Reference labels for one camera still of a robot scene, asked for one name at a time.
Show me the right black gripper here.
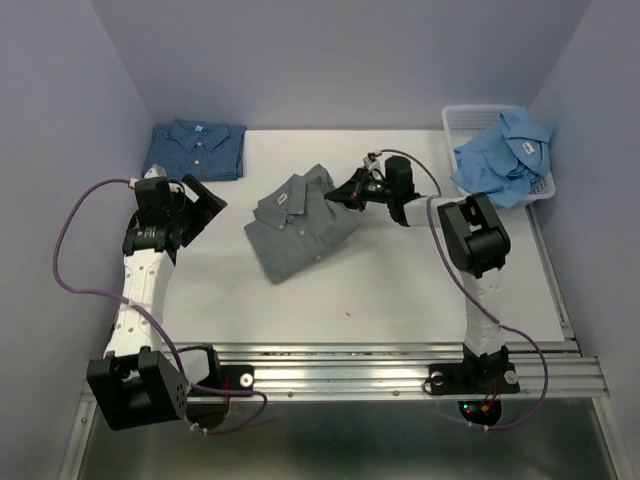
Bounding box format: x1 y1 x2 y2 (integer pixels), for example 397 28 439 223
323 167 393 211

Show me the grey long sleeve shirt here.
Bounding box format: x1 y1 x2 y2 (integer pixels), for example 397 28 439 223
244 164 359 284

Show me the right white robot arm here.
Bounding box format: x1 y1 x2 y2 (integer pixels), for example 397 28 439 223
325 150 520 396

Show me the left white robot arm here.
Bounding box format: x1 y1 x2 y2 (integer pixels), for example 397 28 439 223
87 165 227 431

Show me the folded blue checkered shirt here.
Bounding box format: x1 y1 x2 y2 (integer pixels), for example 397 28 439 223
142 120 246 182

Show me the white plastic basket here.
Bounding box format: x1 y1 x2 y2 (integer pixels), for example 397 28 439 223
441 103 558 211

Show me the light blue shirt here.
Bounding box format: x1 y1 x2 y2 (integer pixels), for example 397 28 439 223
450 105 557 210

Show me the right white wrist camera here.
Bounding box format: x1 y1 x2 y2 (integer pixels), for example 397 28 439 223
363 151 382 172

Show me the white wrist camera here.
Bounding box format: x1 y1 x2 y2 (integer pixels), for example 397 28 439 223
143 164 167 180
363 151 382 172

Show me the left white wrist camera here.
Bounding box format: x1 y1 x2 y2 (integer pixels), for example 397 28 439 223
143 164 167 180

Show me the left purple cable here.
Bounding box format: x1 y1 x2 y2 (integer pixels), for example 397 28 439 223
51 175 267 436

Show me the purple cable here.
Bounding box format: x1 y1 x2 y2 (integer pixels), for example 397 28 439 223
369 147 547 434
51 175 267 436

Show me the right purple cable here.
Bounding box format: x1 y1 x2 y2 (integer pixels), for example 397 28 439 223
369 147 547 434

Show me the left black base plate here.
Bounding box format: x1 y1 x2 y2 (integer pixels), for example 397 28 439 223
186 364 255 398

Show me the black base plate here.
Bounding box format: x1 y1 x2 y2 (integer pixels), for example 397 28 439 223
423 362 521 396
186 364 255 398

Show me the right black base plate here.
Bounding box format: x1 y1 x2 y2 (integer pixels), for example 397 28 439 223
423 362 521 396

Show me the aluminium mounting rail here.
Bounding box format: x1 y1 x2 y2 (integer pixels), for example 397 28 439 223
79 199 612 401

